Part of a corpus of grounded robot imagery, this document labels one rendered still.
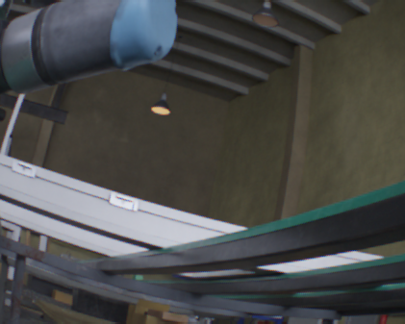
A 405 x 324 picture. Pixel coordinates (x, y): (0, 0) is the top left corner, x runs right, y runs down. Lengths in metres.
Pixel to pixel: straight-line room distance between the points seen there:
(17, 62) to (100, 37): 0.09
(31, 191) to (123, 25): 0.51
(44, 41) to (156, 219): 0.53
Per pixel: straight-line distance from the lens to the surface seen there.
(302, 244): 0.51
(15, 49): 0.51
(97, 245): 1.35
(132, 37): 0.46
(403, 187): 0.40
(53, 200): 0.92
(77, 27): 0.47
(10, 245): 1.37
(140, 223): 0.94
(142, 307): 2.58
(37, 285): 4.37
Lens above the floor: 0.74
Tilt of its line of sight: 16 degrees up
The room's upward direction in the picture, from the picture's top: 12 degrees clockwise
